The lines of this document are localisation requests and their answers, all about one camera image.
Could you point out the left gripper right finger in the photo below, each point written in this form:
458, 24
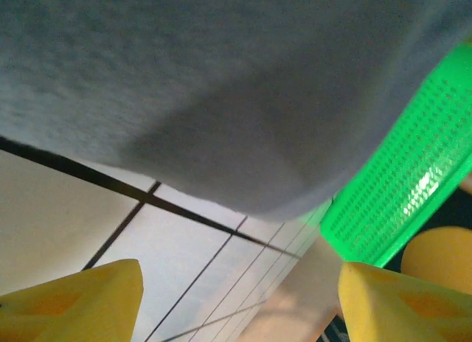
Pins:
398, 312

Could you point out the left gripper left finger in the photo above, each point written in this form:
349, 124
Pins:
73, 309

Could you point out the green plastic basket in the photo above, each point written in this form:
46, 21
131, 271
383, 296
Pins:
405, 172

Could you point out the grey t-shirt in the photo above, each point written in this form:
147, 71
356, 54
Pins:
184, 80

